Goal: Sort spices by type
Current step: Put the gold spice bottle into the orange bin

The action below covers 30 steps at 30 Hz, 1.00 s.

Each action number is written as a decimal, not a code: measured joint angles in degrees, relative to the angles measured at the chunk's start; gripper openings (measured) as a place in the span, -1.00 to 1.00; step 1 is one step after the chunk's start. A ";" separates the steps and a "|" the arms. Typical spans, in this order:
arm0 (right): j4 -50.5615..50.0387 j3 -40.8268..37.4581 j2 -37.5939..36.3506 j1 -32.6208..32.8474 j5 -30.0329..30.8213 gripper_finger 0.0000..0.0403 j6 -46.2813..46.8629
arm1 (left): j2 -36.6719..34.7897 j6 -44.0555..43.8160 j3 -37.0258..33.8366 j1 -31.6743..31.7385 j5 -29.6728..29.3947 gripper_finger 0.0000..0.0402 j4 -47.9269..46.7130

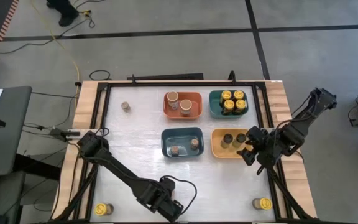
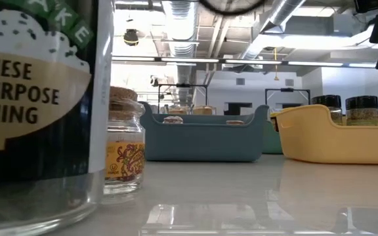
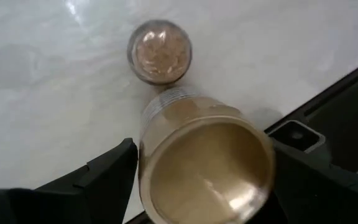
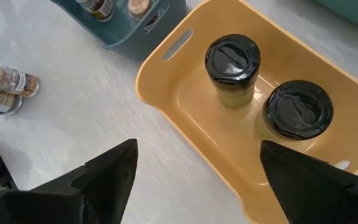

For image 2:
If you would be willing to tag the cork-stoppered small glass jar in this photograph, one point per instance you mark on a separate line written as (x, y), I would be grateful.
(235, 122)
(172, 119)
(125, 141)

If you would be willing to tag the ribbed silver ceiling duct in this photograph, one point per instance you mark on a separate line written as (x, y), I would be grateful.
(182, 32)

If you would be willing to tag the yellow plastic bin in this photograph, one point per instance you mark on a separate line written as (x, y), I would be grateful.
(323, 144)

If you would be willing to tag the tan-lid furikake glass jar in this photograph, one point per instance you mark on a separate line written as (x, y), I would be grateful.
(28, 98)
(203, 110)
(178, 110)

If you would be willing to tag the smooth silver ceiling duct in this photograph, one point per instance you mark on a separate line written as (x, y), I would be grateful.
(284, 13)

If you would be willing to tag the long ceiling light strip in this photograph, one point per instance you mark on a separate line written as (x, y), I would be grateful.
(189, 60)

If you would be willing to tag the black-lid glass spice jar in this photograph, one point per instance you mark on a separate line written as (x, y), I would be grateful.
(327, 108)
(362, 109)

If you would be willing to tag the black gantry frame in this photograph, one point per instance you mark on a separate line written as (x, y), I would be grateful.
(287, 89)
(182, 85)

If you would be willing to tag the yellow hanging pendant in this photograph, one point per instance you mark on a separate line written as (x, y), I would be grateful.
(276, 78)

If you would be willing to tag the black hanging dome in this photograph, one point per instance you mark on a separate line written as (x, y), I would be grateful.
(131, 37)

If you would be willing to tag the yellow-lid brown seasoning can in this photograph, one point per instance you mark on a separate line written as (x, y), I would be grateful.
(274, 123)

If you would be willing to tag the square wall vent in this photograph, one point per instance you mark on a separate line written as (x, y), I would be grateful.
(240, 81)
(289, 82)

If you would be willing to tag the slate blue plastic bin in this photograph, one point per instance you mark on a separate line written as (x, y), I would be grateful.
(205, 141)

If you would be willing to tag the black desk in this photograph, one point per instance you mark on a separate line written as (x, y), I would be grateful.
(240, 105)

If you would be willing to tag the teal green plastic bin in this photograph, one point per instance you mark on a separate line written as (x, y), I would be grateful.
(272, 144)

